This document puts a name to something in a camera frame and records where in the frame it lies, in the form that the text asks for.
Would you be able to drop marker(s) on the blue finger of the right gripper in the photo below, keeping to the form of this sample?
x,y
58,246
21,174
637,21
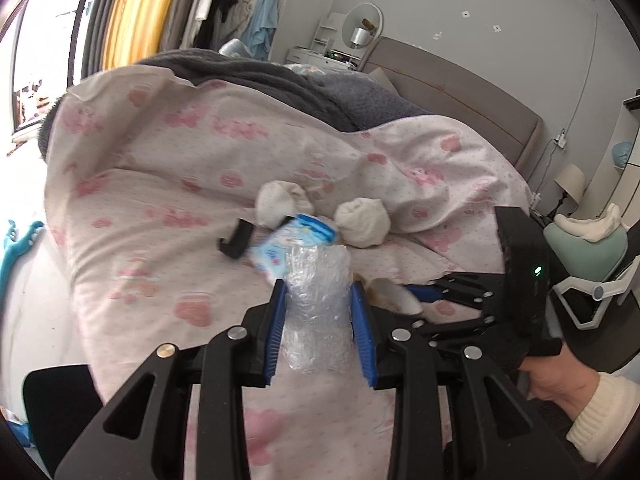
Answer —
x,y
425,293
237,243

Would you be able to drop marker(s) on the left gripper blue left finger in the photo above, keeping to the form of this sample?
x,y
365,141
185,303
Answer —
x,y
273,336

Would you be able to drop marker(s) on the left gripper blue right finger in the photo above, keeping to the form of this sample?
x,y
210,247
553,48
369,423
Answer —
x,y
365,335

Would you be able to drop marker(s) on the blue white tissue packet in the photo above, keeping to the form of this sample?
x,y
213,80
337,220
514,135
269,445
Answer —
x,y
270,256

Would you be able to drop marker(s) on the white sock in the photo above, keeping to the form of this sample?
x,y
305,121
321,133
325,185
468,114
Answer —
x,y
277,200
362,222

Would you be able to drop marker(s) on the dark green trash bin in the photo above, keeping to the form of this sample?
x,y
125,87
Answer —
x,y
59,403

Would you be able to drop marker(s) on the person's right hand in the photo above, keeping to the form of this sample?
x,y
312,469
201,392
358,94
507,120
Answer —
x,y
561,379

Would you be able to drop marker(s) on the green white chair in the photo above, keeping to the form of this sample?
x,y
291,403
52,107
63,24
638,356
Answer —
x,y
596,263

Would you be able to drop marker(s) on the pink patterned white duvet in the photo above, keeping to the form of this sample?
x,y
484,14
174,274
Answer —
x,y
146,172

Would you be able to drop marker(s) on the white table lamp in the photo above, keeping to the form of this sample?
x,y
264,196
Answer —
x,y
572,183

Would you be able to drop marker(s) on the dark grey fleece blanket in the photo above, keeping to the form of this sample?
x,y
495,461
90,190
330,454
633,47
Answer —
x,y
346,102

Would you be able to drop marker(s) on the grey upholstered headboard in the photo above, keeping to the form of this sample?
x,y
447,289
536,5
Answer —
x,y
445,88

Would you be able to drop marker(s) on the white vanity shelf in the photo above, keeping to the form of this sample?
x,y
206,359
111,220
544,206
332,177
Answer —
x,y
327,50

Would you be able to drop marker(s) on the hanging clothes on rack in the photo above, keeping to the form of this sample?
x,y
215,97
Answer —
x,y
244,28

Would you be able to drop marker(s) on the round white vanity mirror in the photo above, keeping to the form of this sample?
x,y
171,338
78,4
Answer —
x,y
363,24

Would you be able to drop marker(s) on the yellow curtain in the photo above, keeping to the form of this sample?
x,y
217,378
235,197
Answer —
x,y
133,31

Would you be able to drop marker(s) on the grey curtain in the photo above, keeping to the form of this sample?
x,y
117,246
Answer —
x,y
95,39

